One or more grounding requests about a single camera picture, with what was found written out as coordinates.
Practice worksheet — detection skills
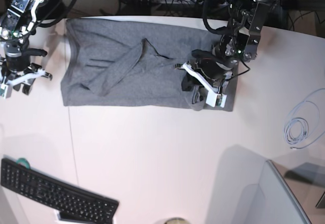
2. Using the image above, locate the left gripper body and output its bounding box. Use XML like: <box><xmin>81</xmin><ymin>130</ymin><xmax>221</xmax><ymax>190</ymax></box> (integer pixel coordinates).
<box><xmin>190</xmin><ymin>49</ymin><xmax>239</xmax><ymax>84</ymax></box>

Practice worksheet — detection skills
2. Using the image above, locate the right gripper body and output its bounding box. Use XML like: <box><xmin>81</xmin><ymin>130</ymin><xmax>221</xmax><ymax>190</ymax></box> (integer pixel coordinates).
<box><xmin>1</xmin><ymin>47</ymin><xmax>48</xmax><ymax>74</ymax></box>

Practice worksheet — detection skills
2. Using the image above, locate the grey t-shirt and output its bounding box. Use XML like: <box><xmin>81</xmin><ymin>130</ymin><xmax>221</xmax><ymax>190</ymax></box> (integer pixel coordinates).
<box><xmin>60</xmin><ymin>18</ymin><xmax>241</xmax><ymax>113</ymax></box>

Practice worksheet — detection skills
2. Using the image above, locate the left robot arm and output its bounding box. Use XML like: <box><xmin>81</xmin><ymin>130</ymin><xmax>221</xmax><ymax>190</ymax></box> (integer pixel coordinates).
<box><xmin>176</xmin><ymin>0</ymin><xmax>275</xmax><ymax>107</ymax></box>

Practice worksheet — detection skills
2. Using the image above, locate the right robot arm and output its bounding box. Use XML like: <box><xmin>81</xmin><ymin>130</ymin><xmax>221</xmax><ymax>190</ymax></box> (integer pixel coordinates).
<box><xmin>1</xmin><ymin>0</ymin><xmax>77</xmax><ymax>99</ymax></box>

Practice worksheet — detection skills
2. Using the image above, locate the green tape roll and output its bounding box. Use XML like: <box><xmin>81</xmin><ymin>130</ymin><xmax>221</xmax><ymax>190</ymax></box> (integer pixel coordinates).
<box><xmin>16</xmin><ymin>158</ymin><xmax>30</xmax><ymax>169</ymax></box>

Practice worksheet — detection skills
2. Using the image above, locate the black computer keyboard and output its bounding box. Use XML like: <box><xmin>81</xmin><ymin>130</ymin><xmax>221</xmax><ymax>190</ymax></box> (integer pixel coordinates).
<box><xmin>1</xmin><ymin>158</ymin><xmax>119</xmax><ymax>223</ymax></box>

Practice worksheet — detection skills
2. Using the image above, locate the round tan object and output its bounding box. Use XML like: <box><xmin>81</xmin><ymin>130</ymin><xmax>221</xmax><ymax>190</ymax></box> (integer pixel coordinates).
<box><xmin>164</xmin><ymin>217</ymin><xmax>189</xmax><ymax>224</ymax></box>

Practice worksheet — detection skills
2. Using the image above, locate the coiled white cable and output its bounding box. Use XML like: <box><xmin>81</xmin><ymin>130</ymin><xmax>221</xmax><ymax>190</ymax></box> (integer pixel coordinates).
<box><xmin>283</xmin><ymin>88</ymin><xmax>325</xmax><ymax>150</ymax></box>

